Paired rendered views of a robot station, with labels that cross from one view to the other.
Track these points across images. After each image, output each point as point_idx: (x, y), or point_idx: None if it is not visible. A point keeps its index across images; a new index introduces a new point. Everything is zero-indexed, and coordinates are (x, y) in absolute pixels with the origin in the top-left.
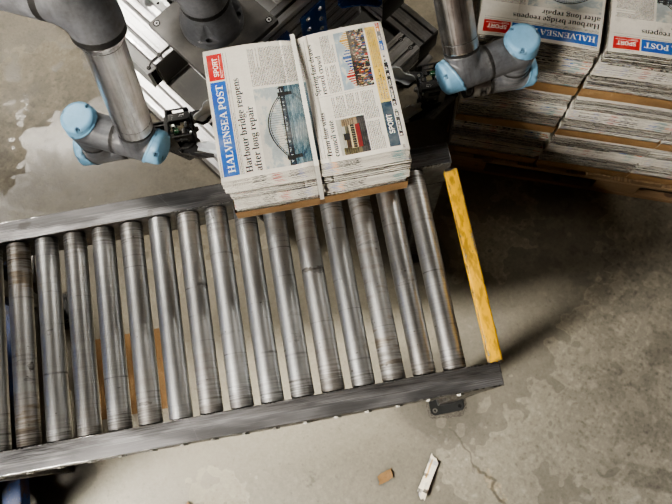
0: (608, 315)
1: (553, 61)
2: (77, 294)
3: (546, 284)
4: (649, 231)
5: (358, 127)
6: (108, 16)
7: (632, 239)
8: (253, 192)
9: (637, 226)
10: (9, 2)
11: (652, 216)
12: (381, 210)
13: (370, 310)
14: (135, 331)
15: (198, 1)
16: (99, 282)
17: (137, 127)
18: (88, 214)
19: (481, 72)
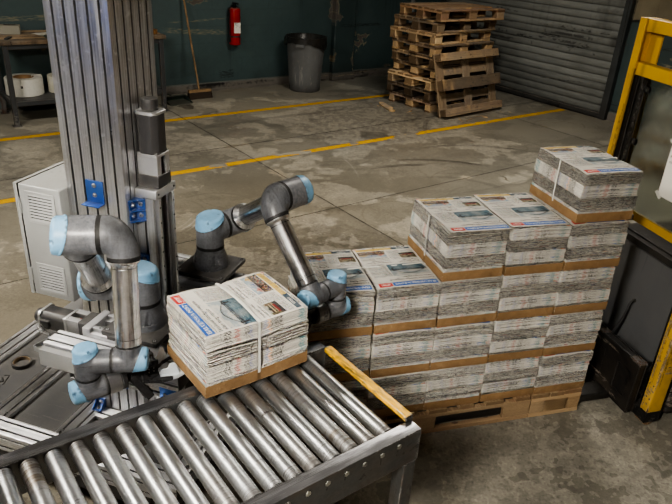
0: (464, 501)
1: (353, 306)
2: (95, 472)
3: (413, 497)
4: (457, 446)
5: (274, 305)
6: (136, 242)
7: (450, 453)
8: (220, 357)
9: (448, 446)
10: (81, 238)
11: (453, 438)
12: (296, 377)
13: (317, 422)
14: (152, 478)
15: (148, 290)
16: (111, 461)
17: (136, 334)
18: (88, 427)
19: (323, 291)
